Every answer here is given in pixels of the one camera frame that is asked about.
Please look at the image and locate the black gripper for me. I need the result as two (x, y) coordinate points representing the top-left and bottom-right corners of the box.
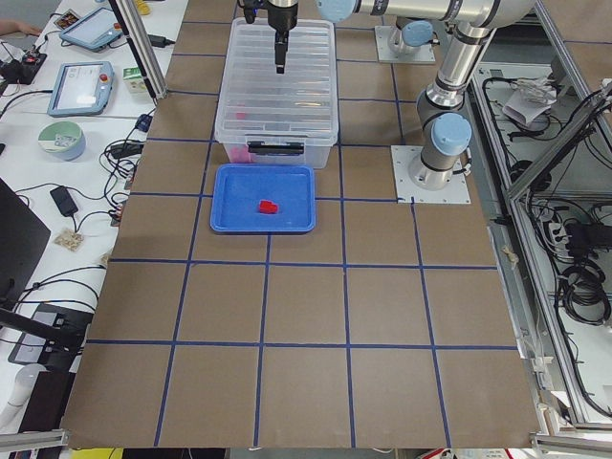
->
(238, 0), (298, 74)

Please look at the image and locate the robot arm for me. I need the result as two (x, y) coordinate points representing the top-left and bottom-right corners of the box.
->
(317, 1), (535, 191)

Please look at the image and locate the aluminium frame post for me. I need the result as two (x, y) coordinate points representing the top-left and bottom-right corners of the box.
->
(109, 0), (167, 100)

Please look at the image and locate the green blue bowl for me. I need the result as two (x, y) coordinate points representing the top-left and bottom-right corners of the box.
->
(37, 121), (86, 161)

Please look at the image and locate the clear plastic box lid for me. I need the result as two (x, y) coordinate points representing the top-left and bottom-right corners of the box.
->
(213, 18), (339, 144)

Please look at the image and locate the red block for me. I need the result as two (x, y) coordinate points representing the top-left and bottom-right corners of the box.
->
(258, 200), (279, 214)
(231, 112), (251, 164)

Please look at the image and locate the clear plastic storage box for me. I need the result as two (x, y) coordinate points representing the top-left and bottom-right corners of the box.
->
(213, 18), (339, 169)

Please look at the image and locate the teach pendant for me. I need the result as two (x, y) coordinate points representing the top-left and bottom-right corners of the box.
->
(47, 61), (114, 118)
(59, 8), (122, 52)

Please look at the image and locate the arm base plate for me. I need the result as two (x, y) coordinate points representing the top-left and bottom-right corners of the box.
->
(391, 145), (471, 205)
(375, 26), (435, 65)

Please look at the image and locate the green white carton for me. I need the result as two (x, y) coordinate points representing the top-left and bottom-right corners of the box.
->
(122, 67), (148, 94)

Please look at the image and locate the black power adapter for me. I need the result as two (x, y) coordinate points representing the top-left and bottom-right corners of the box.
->
(50, 186), (78, 217)

